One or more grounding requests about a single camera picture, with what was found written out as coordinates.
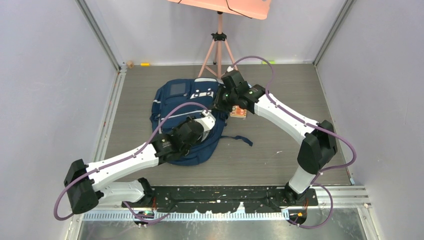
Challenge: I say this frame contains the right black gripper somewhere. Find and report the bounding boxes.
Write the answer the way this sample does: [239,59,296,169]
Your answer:
[209,83,239,113]

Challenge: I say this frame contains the navy blue student backpack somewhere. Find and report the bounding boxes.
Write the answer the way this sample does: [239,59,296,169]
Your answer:
[149,78,253,167]

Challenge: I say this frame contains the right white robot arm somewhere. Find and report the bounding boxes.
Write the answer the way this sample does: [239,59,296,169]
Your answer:
[213,68,338,205]

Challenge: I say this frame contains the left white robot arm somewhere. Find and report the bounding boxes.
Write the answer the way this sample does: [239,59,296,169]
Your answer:
[64,116,216,215]

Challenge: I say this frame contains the orange calculator toy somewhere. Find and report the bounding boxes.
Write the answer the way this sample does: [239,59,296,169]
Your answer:
[230,105,248,119]

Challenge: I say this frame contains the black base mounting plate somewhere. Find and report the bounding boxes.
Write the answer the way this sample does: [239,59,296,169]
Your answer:
[129,185,319,214]

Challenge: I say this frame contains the pink music stand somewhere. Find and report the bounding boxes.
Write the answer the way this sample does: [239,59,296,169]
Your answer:
[173,0,272,79]

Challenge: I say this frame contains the small cork piece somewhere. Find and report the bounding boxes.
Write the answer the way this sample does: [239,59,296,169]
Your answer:
[126,60,135,69]

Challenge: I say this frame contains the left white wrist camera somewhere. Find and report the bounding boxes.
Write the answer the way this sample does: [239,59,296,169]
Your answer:
[194,110,216,132]

